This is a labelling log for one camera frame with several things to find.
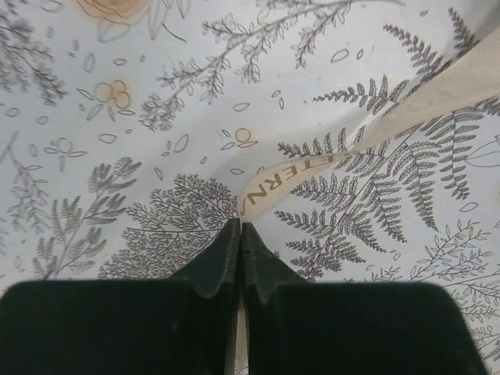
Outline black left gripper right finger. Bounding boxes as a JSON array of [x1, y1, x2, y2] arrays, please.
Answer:
[[241, 223, 486, 375]]

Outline floral patterned table mat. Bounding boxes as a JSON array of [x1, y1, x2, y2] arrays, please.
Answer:
[[1, 1, 499, 374]]

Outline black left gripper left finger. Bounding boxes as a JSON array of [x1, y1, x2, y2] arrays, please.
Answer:
[[1, 219, 241, 374]]

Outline cream printed ribbon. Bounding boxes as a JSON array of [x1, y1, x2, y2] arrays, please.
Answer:
[[238, 29, 499, 374]]

